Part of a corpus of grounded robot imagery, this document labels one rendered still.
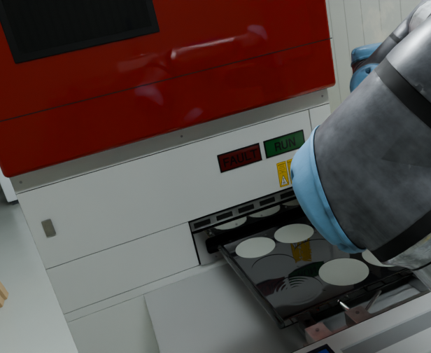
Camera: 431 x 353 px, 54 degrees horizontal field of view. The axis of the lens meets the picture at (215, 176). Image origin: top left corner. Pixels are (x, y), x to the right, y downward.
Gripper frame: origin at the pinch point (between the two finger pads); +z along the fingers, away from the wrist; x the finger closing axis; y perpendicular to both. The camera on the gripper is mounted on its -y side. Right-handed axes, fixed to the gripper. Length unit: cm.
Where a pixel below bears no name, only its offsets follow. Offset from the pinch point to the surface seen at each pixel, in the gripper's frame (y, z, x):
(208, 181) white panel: -38.6, -9.3, 9.2
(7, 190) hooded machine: -384, 76, 319
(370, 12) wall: 38, -33, 286
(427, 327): 1.9, 1.6, -35.2
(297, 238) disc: -18.6, 7.2, 4.9
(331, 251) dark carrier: -10.7, 7.3, -2.3
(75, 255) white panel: -70, -2, -9
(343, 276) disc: -8.7, 7.2, -12.6
